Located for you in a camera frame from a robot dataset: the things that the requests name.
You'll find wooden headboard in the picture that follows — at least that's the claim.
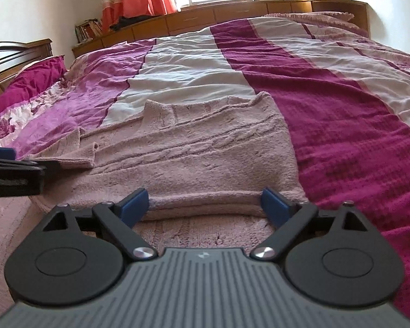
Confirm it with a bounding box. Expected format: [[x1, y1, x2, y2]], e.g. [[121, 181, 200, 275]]
[[0, 38, 54, 107]]

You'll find pink knitted sweater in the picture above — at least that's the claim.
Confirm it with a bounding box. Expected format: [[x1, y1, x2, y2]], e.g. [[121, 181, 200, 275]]
[[19, 92, 308, 222]]

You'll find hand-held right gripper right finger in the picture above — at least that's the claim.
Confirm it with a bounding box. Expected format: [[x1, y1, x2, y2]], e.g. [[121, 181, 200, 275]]
[[249, 187, 371, 260]]

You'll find floral pink pillow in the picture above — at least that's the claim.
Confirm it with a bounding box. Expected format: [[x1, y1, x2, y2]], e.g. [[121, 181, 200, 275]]
[[0, 81, 76, 148]]

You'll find magenta and white striped bedspread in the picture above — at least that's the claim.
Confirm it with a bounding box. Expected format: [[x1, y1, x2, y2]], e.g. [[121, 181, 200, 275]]
[[0, 15, 410, 315]]

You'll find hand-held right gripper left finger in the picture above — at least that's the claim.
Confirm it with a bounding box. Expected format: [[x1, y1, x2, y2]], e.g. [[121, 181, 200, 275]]
[[41, 187, 159, 260]]

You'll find dark cloth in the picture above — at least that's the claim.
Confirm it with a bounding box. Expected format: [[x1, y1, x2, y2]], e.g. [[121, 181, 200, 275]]
[[109, 15, 155, 32]]

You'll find stack of books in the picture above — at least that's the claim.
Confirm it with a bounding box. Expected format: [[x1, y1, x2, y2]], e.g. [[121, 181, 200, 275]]
[[75, 19, 104, 43]]

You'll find magenta pillow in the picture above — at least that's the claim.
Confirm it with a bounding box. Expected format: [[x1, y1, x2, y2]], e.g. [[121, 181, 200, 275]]
[[0, 56, 68, 124]]

